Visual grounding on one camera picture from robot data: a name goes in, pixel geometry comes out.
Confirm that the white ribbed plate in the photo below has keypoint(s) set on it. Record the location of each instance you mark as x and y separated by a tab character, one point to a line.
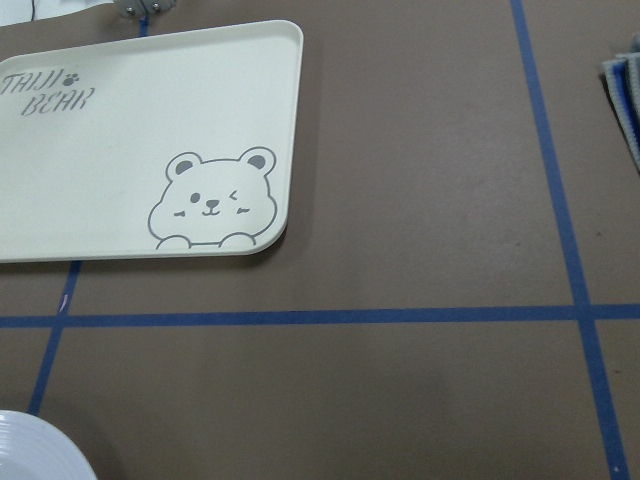
32	448

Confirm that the cream bear tray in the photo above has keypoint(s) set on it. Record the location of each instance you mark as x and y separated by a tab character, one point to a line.
171	145

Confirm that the grey folded cloth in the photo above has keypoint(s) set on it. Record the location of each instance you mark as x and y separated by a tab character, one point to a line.
621	79

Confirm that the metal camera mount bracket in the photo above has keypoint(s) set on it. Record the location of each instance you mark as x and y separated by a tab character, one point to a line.
142	8

